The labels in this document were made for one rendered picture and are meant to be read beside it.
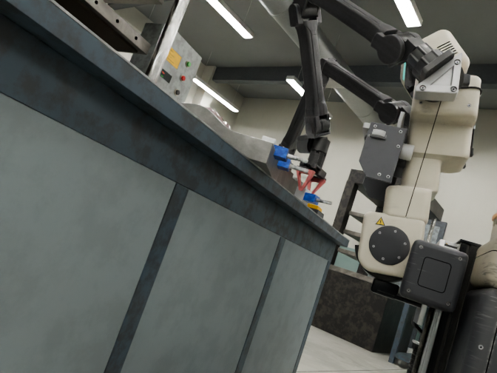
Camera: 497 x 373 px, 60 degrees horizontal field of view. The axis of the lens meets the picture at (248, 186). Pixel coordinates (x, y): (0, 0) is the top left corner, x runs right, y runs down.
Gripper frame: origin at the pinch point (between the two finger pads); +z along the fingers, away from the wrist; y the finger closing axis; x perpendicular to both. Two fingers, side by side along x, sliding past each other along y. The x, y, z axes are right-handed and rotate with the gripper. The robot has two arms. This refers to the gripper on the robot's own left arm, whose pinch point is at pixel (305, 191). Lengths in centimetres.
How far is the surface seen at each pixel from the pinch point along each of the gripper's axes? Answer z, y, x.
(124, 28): -42, 35, -83
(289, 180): -1.2, 5.8, -4.2
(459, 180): -204, -647, -61
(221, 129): -1, 52, -1
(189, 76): -49, -17, -94
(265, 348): 58, -18, -5
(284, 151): -1.5, 39.6, 11.0
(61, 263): 37, 86, 6
